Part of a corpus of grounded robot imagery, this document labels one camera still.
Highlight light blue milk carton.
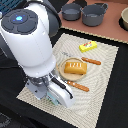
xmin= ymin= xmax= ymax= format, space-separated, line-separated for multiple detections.
xmin=46 ymin=93 xmax=60 ymax=105

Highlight small dark grey pot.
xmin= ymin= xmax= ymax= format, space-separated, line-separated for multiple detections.
xmin=61 ymin=3 xmax=81 ymax=21

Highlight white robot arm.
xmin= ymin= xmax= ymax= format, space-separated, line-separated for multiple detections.
xmin=0 ymin=1 xmax=74 ymax=107

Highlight beige bowl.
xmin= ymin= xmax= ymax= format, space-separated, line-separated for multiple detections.
xmin=121 ymin=7 xmax=128 ymax=30

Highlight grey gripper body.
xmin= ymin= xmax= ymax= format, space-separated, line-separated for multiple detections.
xmin=26 ymin=75 xmax=75 ymax=107

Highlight orange bread loaf toy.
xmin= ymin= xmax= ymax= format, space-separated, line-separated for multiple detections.
xmin=64 ymin=62 xmax=87 ymax=74

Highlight beige woven placemat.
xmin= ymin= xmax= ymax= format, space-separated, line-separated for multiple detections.
xmin=17 ymin=34 xmax=118 ymax=128

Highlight knife with wooden handle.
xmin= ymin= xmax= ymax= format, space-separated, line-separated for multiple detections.
xmin=60 ymin=50 xmax=102 ymax=66

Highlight yellow butter box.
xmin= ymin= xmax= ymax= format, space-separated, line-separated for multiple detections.
xmin=79 ymin=41 xmax=97 ymax=52

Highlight large dark grey pot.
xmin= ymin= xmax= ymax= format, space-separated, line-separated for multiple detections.
xmin=81 ymin=3 xmax=108 ymax=27

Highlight fork with wooden handle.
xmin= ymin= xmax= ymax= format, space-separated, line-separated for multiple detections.
xmin=67 ymin=81 xmax=89 ymax=92

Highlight wooden round plate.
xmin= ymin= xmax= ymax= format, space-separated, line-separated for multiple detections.
xmin=59 ymin=57 xmax=87 ymax=81

